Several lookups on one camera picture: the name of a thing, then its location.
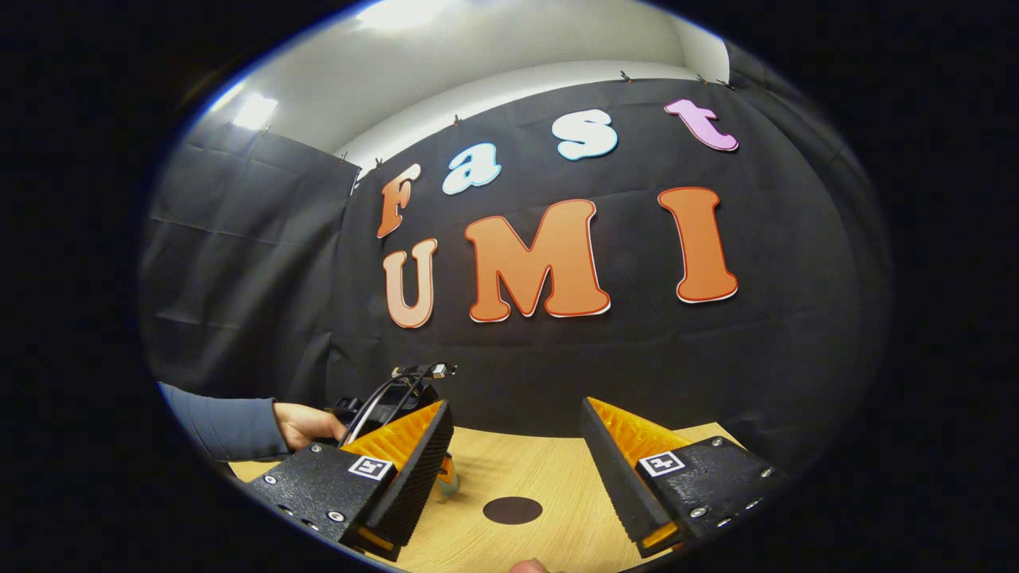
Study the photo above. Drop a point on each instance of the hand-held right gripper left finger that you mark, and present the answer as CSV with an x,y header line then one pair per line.
x,y
414,477

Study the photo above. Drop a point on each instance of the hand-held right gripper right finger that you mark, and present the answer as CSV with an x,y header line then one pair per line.
x,y
613,469

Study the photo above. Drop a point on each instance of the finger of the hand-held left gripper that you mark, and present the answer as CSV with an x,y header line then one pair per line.
x,y
444,465

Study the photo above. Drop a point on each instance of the dark round coaster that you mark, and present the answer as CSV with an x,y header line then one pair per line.
x,y
513,510

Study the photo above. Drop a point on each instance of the wooden desktop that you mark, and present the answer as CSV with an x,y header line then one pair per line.
x,y
549,477

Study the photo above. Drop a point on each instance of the black backdrop cloth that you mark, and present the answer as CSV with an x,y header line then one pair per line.
x,y
557,366

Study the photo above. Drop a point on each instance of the ceiling light panel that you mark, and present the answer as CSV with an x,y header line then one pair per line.
x,y
255,111
402,12

